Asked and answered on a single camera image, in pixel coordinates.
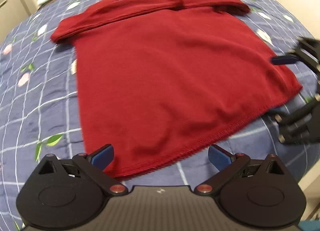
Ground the red sweater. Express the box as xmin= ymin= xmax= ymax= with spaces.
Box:
xmin=51 ymin=0 xmax=302 ymax=179

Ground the blue floral plaid quilt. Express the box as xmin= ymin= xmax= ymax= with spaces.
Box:
xmin=1 ymin=0 xmax=319 ymax=230

